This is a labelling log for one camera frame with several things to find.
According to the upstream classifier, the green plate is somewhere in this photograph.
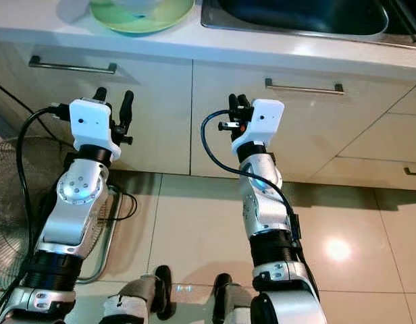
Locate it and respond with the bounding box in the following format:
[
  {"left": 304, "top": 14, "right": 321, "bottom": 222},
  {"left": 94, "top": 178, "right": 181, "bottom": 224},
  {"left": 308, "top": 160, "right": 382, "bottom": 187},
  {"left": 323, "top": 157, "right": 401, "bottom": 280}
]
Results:
[{"left": 90, "top": 0, "right": 195, "bottom": 36}]

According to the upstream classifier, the stainless steel sink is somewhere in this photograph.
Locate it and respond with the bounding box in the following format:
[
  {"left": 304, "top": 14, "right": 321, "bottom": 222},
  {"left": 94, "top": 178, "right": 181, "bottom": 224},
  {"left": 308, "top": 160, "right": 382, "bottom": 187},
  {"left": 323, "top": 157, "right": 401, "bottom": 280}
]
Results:
[{"left": 201, "top": 0, "right": 416, "bottom": 51}]

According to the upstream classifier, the metal grille floor fan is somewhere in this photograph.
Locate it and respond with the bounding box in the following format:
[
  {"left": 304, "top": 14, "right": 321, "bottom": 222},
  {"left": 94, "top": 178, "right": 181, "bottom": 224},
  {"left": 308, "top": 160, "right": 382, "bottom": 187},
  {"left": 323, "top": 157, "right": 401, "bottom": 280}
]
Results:
[{"left": 0, "top": 137, "right": 74, "bottom": 291}]

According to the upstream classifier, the beige corner cabinet front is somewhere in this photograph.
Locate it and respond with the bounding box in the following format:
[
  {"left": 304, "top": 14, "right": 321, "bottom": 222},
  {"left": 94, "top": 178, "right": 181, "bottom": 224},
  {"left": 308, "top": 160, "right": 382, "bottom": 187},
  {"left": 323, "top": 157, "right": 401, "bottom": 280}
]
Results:
[{"left": 306, "top": 81, "right": 416, "bottom": 190}]

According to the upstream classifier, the robot left leg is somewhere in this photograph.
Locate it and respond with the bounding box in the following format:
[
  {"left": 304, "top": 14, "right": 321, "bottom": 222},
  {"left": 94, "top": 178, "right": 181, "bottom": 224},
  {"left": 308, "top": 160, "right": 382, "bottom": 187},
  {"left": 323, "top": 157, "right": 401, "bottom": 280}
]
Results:
[{"left": 100, "top": 265, "right": 174, "bottom": 324}]

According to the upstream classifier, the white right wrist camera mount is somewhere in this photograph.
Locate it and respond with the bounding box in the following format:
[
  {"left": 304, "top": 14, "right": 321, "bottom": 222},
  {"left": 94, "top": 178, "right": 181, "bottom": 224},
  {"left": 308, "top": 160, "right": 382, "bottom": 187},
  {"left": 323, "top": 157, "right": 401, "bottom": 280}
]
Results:
[{"left": 230, "top": 99, "right": 285, "bottom": 155}]

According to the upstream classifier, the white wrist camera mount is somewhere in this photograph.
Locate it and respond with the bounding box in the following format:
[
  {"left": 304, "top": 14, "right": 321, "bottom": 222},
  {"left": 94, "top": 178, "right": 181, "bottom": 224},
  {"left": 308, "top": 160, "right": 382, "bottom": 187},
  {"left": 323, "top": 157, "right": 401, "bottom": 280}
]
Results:
[
  {"left": 230, "top": 99, "right": 285, "bottom": 155},
  {"left": 68, "top": 99, "right": 122, "bottom": 161}
]

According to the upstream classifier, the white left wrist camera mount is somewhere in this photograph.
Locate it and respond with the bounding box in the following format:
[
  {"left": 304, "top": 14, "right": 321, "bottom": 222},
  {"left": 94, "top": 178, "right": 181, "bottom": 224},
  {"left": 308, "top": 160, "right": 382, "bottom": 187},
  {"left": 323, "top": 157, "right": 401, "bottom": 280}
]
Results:
[{"left": 68, "top": 99, "right": 122, "bottom": 161}]

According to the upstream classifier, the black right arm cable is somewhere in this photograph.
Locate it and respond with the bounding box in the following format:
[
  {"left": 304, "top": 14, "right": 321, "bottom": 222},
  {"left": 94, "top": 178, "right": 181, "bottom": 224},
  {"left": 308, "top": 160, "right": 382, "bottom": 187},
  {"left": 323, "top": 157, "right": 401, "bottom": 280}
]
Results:
[{"left": 200, "top": 110, "right": 303, "bottom": 240}]

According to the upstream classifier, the long metal cabinet handle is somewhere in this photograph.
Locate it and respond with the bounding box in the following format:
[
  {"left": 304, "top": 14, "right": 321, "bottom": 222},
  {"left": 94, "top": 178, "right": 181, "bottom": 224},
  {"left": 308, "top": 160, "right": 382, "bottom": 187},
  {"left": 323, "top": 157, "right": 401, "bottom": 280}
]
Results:
[{"left": 28, "top": 55, "right": 118, "bottom": 74}]

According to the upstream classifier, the black floor cable loop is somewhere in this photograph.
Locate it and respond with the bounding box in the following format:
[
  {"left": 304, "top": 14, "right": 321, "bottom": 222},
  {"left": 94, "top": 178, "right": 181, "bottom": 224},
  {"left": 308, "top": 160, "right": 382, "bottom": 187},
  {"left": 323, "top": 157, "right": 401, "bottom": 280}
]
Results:
[{"left": 110, "top": 189, "right": 138, "bottom": 221}]

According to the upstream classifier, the thin black wall cable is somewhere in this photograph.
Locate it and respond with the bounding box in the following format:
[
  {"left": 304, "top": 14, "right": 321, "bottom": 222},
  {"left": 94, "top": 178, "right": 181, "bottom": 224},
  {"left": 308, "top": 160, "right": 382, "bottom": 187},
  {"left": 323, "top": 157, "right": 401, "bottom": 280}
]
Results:
[{"left": 0, "top": 80, "right": 40, "bottom": 126}]

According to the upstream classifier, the chrome tube frame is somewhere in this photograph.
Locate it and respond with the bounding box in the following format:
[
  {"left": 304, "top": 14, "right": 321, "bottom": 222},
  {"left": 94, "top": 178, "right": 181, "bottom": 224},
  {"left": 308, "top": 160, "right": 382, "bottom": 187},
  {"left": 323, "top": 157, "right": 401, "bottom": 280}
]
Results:
[{"left": 78, "top": 186, "right": 122, "bottom": 284}]

